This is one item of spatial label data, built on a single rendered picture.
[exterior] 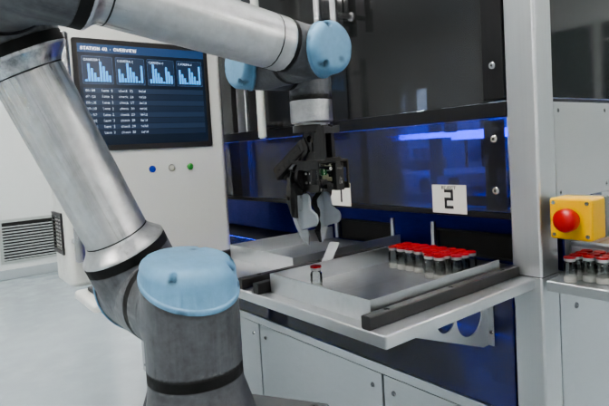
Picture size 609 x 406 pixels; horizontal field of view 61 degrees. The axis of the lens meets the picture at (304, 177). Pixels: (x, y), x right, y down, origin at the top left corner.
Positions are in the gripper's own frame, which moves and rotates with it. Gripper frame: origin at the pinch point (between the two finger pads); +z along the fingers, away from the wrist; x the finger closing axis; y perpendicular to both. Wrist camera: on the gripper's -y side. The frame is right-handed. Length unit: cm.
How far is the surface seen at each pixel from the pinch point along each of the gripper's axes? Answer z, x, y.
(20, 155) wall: -25, 47, -530
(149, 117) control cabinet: -28, 1, -74
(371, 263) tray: 9.6, 20.2, -5.2
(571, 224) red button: -0.9, 28.3, 33.7
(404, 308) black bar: 8.7, -1.0, 22.4
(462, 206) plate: -2.3, 31.5, 10.5
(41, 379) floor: 99, -5, -231
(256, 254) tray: 7.9, 5.6, -27.9
